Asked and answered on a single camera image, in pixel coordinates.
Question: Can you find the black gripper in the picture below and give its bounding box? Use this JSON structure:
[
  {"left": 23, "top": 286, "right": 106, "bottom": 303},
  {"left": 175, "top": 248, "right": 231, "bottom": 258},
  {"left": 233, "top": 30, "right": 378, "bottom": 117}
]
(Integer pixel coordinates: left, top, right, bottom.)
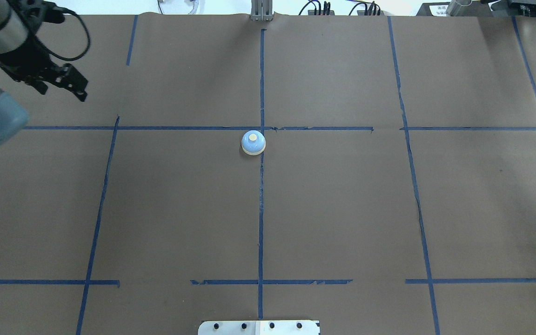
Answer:
[{"left": 0, "top": 35, "right": 88, "bottom": 102}]

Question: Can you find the blue service bell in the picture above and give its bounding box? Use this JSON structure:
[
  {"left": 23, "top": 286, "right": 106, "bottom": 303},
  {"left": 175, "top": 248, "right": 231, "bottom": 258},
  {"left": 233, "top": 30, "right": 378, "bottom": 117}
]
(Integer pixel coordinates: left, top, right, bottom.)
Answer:
[{"left": 241, "top": 131, "right": 266, "bottom": 155}]

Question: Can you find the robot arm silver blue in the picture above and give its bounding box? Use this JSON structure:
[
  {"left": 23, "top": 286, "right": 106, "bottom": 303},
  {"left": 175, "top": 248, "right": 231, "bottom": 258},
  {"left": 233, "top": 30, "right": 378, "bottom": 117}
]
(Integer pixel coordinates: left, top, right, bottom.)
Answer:
[{"left": 0, "top": 0, "right": 91, "bottom": 146}]

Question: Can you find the orange black adapter box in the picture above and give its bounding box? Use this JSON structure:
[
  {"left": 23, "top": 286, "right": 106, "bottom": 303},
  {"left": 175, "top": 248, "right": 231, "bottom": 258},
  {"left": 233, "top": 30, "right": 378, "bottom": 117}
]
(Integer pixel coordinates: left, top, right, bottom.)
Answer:
[
  {"left": 360, "top": 1, "right": 382, "bottom": 16},
  {"left": 302, "top": 0, "right": 335, "bottom": 16}
]

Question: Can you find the metal cup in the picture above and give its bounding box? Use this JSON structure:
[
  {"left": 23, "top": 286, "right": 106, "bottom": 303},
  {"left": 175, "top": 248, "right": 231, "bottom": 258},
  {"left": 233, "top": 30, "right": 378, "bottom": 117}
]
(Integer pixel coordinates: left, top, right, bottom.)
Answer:
[{"left": 446, "top": 0, "right": 473, "bottom": 17}]

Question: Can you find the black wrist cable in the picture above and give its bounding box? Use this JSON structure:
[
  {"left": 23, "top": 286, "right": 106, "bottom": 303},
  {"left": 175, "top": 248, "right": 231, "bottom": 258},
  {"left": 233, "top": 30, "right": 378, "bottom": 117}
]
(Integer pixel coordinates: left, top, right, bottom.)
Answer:
[{"left": 40, "top": 12, "right": 92, "bottom": 62}]

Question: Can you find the aluminium frame post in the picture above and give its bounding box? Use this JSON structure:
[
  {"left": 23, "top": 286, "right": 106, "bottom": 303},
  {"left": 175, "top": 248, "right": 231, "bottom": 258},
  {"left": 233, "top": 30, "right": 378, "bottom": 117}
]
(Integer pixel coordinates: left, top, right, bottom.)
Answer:
[{"left": 250, "top": 0, "right": 274, "bottom": 22}]

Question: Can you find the white camera pole with base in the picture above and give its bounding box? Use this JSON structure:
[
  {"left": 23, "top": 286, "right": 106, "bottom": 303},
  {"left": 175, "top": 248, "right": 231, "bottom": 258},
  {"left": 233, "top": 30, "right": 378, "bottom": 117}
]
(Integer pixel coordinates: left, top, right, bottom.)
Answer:
[{"left": 197, "top": 320, "right": 321, "bottom": 335}]

